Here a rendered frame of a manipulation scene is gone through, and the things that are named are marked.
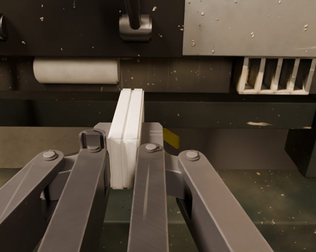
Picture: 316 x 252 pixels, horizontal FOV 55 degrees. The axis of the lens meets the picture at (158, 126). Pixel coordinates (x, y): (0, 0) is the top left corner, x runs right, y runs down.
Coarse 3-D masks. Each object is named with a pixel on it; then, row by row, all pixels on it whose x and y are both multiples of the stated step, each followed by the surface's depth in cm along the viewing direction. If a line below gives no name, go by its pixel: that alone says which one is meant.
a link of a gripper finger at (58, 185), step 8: (104, 128) 17; (64, 160) 14; (72, 160) 14; (64, 168) 13; (104, 168) 14; (56, 176) 13; (64, 176) 13; (104, 176) 14; (48, 184) 13; (56, 184) 13; (64, 184) 13; (104, 184) 14; (48, 192) 13; (56, 192) 13
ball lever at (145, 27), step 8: (128, 0) 19; (136, 0) 20; (128, 8) 21; (136, 8) 21; (128, 16) 22; (136, 16) 22; (144, 16) 24; (120, 24) 24; (128, 24) 24; (136, 24) 23; (144, 24) 24; (120, 32) 25; (128, 32) 24; (136, 32) 24; (144, 32) 24; (128, 40) 25; (136, 40) 25; (144, 40) 25
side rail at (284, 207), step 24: (0, 168) 44; (120, 192) 40; (240, 192) 40; (264, 192) 40; (288, 192) 40; (312, 192) 40; (120, 216) 36; (168, 216) 36; (264, 216) 36; (288, 216) 36; (312, 216) 36; (120, 240) 36; (168, 240) 36; (192, 240) 36; (288, 240) 36; (312, 240) 37
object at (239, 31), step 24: (192, 0) 25; (216, 0) 25; (240, 0) 25; (264, 0) 25; (288, 0) 25; (312, 0) 25; (192, 24) 26; (216, 24) 26; (240, 24) 26; (264, 24) 26; (288, 24) 26; (312, 24) 26; (192, 48) 27; (216, 48) 27; (240, 48) 27; (264, 48) 27; (288, 48) 27; (312, 48) 27
